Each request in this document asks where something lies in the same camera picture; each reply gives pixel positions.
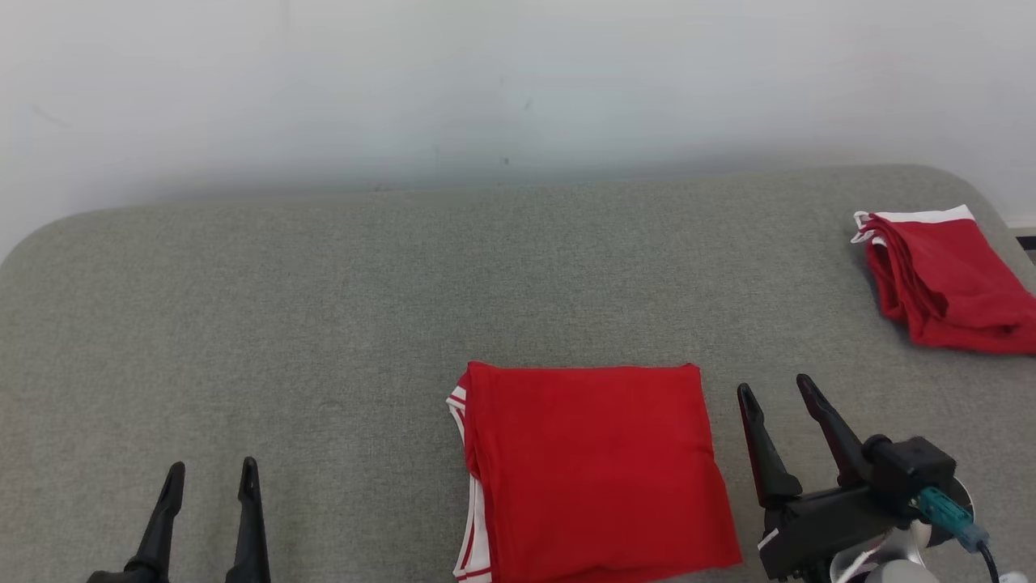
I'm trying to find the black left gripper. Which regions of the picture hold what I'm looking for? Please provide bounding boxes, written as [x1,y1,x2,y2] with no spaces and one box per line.
[86,457,272,583]

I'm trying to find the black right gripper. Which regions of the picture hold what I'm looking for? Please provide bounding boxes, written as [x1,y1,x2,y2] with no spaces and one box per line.
[737,373,917,582]

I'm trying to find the red Bulls jersey white sleeves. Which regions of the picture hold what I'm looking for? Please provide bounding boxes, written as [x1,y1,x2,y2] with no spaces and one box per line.
[446,361,743,583]

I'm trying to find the red Bulls shorts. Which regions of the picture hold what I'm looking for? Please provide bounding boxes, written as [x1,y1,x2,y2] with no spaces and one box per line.
[851,205,1036,356]

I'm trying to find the grey fabric sofa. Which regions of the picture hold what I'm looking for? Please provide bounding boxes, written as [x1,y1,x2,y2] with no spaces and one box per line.
[0,165,1036,583]

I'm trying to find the teal right camera cable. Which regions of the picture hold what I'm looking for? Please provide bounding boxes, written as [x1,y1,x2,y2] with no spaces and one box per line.
[915,486,1006,583]

